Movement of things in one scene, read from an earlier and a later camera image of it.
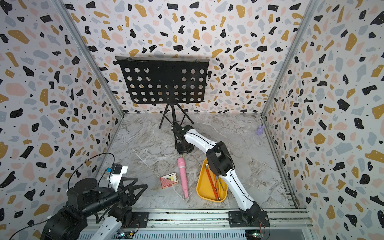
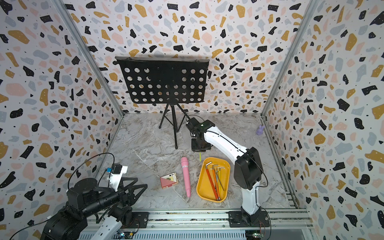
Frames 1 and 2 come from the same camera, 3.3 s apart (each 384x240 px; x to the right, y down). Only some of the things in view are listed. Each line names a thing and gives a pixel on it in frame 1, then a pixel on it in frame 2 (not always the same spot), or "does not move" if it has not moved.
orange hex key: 217,186 does not move
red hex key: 210,178 does not move
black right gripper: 187,150 → 205,148
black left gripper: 124,200 does not move
